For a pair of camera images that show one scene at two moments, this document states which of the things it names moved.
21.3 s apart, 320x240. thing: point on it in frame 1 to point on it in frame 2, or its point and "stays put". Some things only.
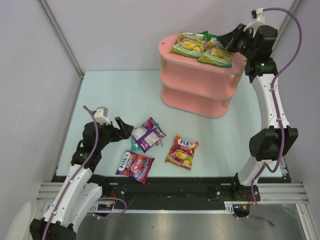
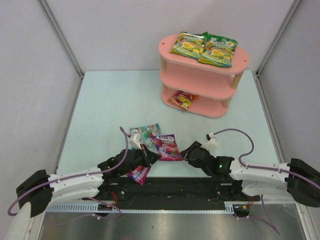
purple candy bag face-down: [147, 134] to [167, 148]
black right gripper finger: [230, 41] to [184, 153]
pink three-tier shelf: [196, 88] stays put
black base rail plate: [177, 189] stays put
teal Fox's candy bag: [135, 147] to [147, 132]
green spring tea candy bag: [189, 44] stays put
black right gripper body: [238, 41] to [194, 153]
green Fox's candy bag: [214, 52] stays put
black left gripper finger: [125, 129] to [152, 157]
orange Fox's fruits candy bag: [182, 152] to [182, 99]
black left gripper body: [115, 132] to [145, 155]
